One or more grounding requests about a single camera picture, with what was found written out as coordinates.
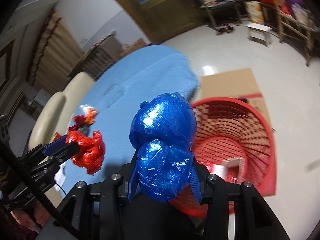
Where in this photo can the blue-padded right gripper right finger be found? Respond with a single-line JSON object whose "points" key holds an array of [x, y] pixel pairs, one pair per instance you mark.
{"points": [[195, 185]]}

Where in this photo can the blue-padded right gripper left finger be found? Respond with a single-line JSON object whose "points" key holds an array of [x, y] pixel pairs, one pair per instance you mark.
{"points": [[132, 181]]}

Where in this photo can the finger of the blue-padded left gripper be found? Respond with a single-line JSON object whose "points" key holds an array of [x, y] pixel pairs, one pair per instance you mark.
{"points": [[55, 146]]}

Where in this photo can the dark red plastic bag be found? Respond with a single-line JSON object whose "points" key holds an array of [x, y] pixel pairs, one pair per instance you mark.
{"points": [[78, 121]]}

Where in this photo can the red plastic bag bundle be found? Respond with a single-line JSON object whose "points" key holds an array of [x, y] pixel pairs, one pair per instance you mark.
{"points": [[91, 153]]}

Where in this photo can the orange wrapper bundle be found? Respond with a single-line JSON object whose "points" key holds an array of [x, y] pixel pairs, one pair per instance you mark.
{"points": [[89, 113]]}

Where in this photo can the orange white carton box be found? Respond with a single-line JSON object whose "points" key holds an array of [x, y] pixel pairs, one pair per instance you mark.
{"points": [[234, 169]]}

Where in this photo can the blue plastic bag bundle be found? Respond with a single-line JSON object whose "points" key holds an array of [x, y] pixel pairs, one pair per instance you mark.
{"points": [[163, 132]]}

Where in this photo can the person left hand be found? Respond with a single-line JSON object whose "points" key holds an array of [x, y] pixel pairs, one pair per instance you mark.
{"points": [[40, 217]]}

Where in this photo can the cream leather sofa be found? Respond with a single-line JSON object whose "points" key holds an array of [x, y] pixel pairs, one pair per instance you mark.
{"points": [[59, 110]]}

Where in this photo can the red plastic mesh basket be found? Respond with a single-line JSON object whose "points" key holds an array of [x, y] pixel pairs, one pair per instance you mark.
{"points": [[229, 129]]}

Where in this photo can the blue round table cloth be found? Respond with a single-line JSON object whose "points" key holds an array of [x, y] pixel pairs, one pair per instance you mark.
{"points": [[117, 95]]}

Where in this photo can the beige striped curtain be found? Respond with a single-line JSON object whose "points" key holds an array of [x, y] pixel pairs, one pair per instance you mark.
{"points": [[54, 56]]}

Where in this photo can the wooden radiator cover cabinet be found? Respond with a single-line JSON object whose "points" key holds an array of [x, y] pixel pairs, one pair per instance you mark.
{"points": [[99, 58]]}

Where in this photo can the flat cardboard sheet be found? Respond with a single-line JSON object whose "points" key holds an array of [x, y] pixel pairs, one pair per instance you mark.
{"points": [[237, 84]]}

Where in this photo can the brown cardboard box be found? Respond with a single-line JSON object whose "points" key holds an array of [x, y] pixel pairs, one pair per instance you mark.
{"points": [[128, 49]]}

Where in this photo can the pair of slippers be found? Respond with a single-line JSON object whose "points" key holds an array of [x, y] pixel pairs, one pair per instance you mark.
{"points": [[225, 29]]}

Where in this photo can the small white stool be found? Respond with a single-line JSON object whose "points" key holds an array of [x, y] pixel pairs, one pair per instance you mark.
{"points": [[259, 28]]}

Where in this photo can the wooden double door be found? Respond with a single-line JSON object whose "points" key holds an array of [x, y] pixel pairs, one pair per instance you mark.
{"points": [[162, 20]]}

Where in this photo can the yellow printed carton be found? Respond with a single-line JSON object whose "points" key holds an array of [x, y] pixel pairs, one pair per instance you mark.
{"points": [[254, 12]]}

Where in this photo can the black metal armchair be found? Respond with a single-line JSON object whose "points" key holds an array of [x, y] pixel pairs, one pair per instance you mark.
{"points": [[215, 2]]}

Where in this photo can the rattan chair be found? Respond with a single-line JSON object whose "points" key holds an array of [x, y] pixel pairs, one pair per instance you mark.
{"points": [[294, 21]]}

